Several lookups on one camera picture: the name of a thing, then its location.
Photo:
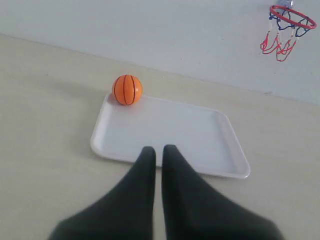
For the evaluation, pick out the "red mini basketball hoop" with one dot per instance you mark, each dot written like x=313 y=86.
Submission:
x=286 y=27

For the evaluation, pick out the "white plastic tray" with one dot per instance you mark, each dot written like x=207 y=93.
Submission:
x=204 y=136

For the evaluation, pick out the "small orange basketball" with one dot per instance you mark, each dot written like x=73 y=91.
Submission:
x=127 y=89

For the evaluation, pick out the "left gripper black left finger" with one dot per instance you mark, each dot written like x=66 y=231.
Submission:
x=124 y=213

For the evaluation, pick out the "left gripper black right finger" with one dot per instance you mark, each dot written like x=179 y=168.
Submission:
x=193 y=210

